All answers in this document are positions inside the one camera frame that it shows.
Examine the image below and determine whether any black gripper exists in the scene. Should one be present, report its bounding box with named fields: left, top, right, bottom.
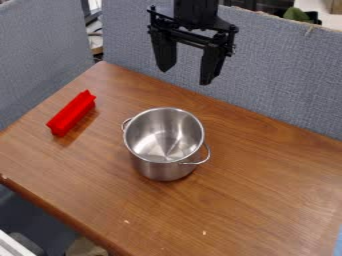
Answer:
left=147, top=0, right=239, bottom=85

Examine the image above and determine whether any red rectangular block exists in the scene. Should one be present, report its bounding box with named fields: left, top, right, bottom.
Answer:
left=45, top=90, right=96, bottom=137

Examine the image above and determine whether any stainless steel pot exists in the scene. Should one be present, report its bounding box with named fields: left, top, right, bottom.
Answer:
left=121, top=107, right=211, bottom=182

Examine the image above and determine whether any green object behind partition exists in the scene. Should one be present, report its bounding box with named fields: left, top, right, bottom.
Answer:
left=283, top=7, right=311, bottom=22

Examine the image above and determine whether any grey fabric partition right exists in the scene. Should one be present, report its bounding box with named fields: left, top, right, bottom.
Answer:
left=102, top=0, right=342, bottom=140

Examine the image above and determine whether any grey fabric partition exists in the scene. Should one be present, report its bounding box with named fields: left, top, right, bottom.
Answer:
left=102, top=0, right=342, bottom=140
left=0, top=0, right=93, bottom=131

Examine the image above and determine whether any grey fabric partition left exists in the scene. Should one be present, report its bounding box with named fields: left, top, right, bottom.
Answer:
left=0, top=0, right=93, bottom=131

